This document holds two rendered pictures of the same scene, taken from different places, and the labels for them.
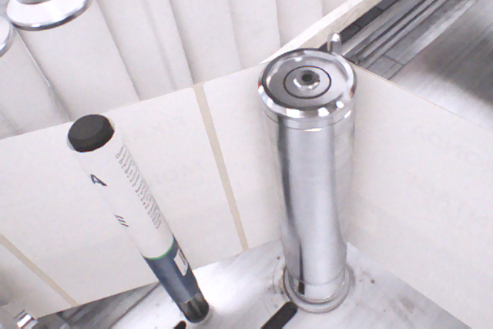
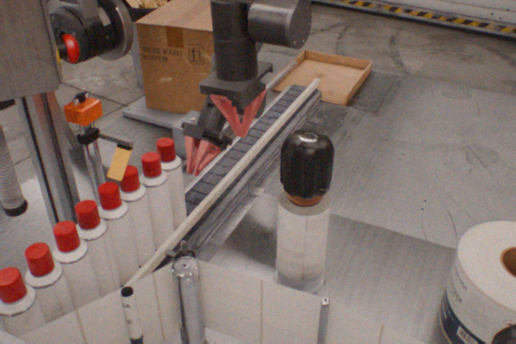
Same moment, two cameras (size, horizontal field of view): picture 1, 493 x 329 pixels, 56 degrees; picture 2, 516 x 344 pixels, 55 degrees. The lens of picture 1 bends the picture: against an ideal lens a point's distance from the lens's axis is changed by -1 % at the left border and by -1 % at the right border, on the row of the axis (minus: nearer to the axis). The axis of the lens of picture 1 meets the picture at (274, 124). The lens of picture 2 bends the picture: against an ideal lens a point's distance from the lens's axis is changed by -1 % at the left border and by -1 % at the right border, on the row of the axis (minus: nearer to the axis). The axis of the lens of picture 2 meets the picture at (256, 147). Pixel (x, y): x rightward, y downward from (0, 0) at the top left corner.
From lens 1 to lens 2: 53 cm
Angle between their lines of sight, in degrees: 25
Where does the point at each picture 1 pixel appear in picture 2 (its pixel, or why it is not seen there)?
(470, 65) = (248, 242)
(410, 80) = (222, 254)
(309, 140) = (188, 282)
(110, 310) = not seen: outside the picture
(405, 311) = not seen: outside the picture
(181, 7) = (114, 241)
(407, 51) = (220, 238)
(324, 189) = (193, 298)
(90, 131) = (128, 290)
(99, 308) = not seen: outside the picture
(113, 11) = (92, 249)
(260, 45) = (147, 250)
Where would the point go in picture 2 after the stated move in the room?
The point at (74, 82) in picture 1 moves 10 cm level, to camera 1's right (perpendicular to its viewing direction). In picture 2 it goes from (80, 282) to (144, 262)
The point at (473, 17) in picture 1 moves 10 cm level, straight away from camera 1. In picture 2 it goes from (248, 217) to (252, 188)
